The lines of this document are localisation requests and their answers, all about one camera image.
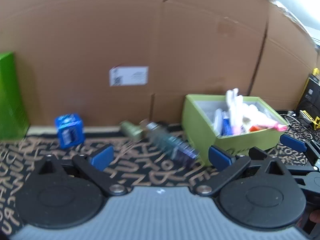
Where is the white glove in box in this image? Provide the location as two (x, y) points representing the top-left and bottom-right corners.
(226, 88), (243, 135)

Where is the patterned black and tan mat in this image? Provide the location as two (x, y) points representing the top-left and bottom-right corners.
(0, 109), (320, 235)

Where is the large brown cardboard box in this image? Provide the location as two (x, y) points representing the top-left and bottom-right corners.
(1, 0), (317, 126)

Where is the clear box with purple end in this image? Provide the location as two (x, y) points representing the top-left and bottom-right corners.
(140, 120), (199, 167)

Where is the small blue box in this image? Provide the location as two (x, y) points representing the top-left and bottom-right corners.
(55, 113), (85, 149)

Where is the black and yellow box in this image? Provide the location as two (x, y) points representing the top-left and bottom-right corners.
(295, 68), (319, 131)

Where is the olive green small box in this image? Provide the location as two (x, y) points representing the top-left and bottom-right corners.
(120, 121), (143, 141)

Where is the light green storage box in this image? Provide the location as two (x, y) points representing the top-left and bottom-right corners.
(182, 94), (285, 166)

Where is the dark green box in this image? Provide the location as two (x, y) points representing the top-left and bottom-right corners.
(1, 52), (29, 140)

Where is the white shipping label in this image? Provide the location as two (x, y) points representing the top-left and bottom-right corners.
(109, 66), (149, 87)

